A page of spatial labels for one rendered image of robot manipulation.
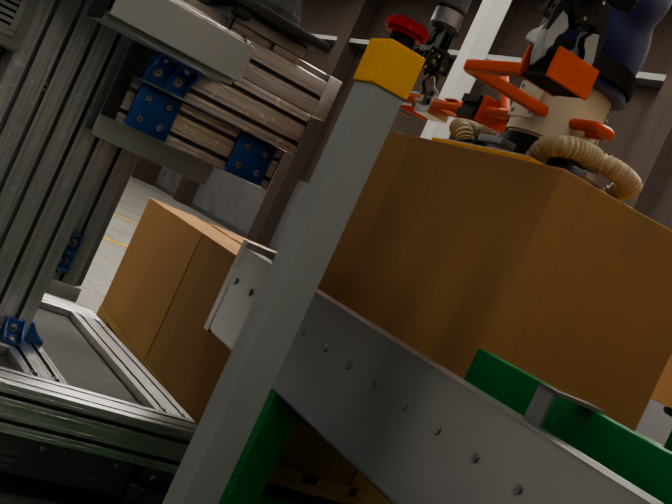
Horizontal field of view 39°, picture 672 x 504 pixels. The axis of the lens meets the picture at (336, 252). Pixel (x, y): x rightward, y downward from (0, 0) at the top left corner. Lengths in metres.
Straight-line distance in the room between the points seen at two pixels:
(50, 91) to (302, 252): 0.76
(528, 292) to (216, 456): 0.56
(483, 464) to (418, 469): 0.13
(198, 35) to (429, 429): 0.81
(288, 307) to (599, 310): 0.55
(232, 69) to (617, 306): 0.79
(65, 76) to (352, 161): 0.76
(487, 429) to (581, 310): 0.47
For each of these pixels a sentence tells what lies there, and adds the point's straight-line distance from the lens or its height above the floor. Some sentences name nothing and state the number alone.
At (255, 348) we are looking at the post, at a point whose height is 0.50.
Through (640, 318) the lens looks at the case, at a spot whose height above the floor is 0.79.
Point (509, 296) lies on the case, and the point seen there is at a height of 0.73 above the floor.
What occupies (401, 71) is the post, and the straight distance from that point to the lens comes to 1.42.
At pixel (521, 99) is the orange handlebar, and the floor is 1.07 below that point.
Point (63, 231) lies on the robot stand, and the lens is 2.01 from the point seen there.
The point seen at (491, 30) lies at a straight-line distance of 5.93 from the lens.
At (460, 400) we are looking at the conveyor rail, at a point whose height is 0.58.
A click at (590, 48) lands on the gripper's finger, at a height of 1.14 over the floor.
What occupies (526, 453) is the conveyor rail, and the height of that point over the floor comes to 0.57.
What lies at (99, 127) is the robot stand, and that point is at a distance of 1.93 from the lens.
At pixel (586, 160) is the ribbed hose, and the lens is 1.74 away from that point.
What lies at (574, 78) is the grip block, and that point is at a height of 1.07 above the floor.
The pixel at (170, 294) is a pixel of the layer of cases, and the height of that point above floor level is 0.34.
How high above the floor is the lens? 0.72
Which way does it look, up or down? 1 degrees down
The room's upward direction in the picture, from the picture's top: 25 degrees clockwise
